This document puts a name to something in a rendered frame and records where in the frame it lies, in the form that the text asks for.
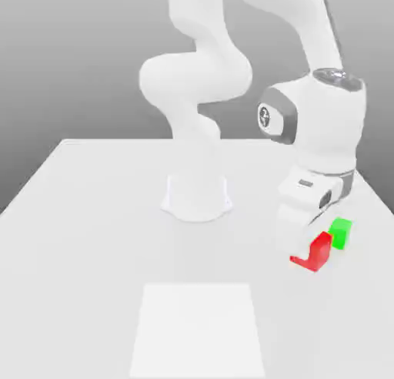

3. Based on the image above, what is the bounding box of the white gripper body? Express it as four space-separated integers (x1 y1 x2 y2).
275 200 329 258

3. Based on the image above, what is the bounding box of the small red cube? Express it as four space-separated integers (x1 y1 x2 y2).
289 230 334 273

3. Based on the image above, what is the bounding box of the small green cube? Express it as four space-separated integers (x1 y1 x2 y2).
328 217 353 250

